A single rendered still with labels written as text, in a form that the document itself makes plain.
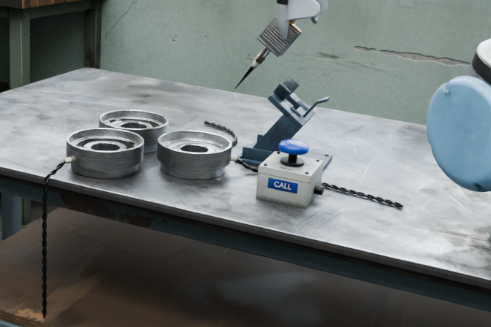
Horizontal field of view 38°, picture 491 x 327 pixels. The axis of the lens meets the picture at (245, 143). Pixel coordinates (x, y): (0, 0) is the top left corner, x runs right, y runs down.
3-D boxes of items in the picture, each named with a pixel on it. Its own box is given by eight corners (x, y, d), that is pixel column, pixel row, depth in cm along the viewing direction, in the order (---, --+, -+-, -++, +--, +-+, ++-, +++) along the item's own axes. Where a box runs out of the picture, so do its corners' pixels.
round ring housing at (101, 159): (118, 150, 106) (119, 124, 105) (157, 172, 99) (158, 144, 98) (52, 160, 100) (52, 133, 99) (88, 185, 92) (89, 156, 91)
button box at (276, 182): (255, 198, 93) (259, 163, 92) (272, 181, 100) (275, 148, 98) (314, 211, 91) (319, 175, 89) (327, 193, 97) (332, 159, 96)
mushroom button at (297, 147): (271, 178, 94) (275, 142, 92) (280, 169, 97) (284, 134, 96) (300, 185, 92) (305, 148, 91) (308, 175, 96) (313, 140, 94)
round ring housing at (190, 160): (153, 179, 97) (155, 150, 95) (158, 153, 107) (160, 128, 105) (230, 184, 97) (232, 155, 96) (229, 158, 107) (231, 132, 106)
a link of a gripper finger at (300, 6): (311, 44, 98) (323, -23, 96) (270, 38, 100) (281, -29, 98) (316, 44, 101) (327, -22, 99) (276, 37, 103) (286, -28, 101)
